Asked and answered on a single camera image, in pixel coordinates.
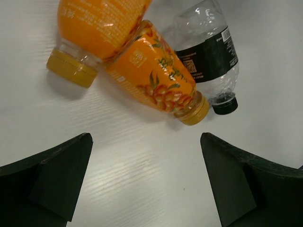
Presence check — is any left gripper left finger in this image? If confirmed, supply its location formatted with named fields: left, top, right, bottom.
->
left=0, top=133, right=93, bottom=227

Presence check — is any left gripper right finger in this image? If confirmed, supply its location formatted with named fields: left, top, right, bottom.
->
left=200, top=132, right=303, bottom=227

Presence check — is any black label clear bottle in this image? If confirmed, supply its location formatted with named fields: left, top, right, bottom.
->
left=168, top=0, right=239, bottom=115

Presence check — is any orange bottle fruit label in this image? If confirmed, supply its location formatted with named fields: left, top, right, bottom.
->
left=106, top=20, right=209, bottom=125

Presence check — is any orange bottle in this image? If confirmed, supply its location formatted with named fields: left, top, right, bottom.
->
left=46, top=0, right=151, bottom=88

